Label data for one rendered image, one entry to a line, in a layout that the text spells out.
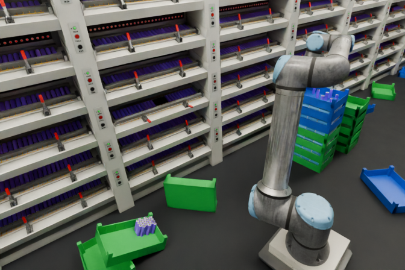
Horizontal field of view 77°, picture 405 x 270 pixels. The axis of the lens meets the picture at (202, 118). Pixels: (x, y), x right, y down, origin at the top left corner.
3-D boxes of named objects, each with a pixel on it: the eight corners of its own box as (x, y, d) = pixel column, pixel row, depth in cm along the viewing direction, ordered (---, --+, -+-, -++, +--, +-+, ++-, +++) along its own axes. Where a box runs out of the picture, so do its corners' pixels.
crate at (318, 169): (332, 160, 187) (334, 150, 183) (319, 173, 175) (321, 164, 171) (295, 143, 206) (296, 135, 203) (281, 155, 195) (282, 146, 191)
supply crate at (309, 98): (346, 100, 163) (349, 89, 159) (332, 111, 152) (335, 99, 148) (302, 88, 183) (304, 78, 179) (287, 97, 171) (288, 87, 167)
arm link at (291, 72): (282, 237, 108) (316, 56, 89) (244, 221, 116) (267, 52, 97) (289, 217, 121) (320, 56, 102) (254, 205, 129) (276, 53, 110)
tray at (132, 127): (208, 106, 165) (210, 94, 158) (116, 139, 136) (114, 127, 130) (191, 88, 176) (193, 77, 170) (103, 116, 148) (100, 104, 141)
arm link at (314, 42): (329, 34, 135) (331, 33, 145) (306, 33, 140) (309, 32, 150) (325, 52, 138) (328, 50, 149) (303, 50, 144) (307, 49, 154)
